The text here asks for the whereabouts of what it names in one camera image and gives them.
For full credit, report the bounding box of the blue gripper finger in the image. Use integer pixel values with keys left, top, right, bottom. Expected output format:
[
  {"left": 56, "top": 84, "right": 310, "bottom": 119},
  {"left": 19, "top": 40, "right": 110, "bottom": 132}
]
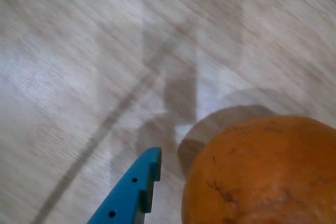
[{"left": 86, "top": 147, "right": 162, "bottom": 224}]

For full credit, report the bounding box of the small smooth round orange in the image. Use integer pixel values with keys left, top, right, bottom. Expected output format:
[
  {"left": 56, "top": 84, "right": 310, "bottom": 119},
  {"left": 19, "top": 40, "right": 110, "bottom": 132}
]
[{"left": 181, "top": 115, "right": 336, "bottom": 224}]

